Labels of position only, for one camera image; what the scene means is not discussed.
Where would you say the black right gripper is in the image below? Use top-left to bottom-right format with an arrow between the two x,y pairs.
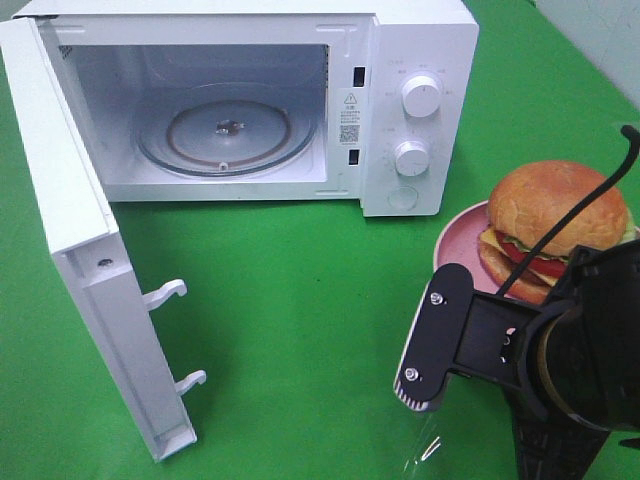
507,244 -> 639,480

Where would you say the pink round plate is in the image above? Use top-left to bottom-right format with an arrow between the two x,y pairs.
433,199 -> 640,300

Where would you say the burger with sesame-free bun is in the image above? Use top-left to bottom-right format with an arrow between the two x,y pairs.
477,160 -> 638,304

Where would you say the round door release button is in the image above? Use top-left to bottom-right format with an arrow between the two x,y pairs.
387,186 -> 419,211

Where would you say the white microwave door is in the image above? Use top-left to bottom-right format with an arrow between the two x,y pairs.
1,18 -> 197,461

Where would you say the lower white round knob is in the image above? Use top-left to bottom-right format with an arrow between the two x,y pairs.
394,141 -> 431,177

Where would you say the white round knob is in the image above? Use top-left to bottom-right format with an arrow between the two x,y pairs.
401,73 -> 442,118
394,141 -> 431,177

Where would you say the lower white door latch hook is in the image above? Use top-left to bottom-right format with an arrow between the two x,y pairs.
175,370 -> 207,396

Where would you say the white door latch hook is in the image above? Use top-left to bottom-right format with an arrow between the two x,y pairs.
175,370 -> 207,396
142,279 -> 187,311

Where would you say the upper white round knob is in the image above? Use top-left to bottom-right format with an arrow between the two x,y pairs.
401,73 -> 442,118

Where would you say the white microwave oven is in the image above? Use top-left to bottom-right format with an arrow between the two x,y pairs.
10,1 -> 479,216

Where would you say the white warning label sticker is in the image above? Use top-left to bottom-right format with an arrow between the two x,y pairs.
337,88 -> 365,145

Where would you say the upper white door latch hook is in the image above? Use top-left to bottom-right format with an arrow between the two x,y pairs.
142,279 -> 187,311

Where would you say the glass microwave turntable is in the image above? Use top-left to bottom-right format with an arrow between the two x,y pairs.
134,82 -> 326,178

